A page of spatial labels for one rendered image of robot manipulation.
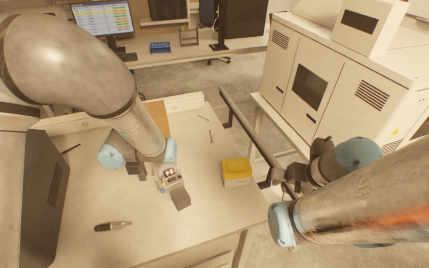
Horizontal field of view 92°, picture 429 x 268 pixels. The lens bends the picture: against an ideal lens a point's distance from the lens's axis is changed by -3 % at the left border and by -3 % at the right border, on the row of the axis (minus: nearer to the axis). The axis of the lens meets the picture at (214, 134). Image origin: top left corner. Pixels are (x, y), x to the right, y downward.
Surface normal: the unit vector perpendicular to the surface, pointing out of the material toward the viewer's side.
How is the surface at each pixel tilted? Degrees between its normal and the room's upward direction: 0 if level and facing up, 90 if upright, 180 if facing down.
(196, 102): 90
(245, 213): 0
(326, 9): 40
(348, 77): 90
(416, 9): 90
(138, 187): 0
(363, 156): 24
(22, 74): 81
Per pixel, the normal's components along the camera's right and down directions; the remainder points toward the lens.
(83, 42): 0.77, -0.33
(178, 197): 0.01, -0.74
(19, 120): 0.69, 0.71
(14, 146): 1.00, 0.04
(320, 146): 0.06, -0.40
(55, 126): 0.33, 0.63
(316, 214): -0.98, 0.14
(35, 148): 0.80, -0.58
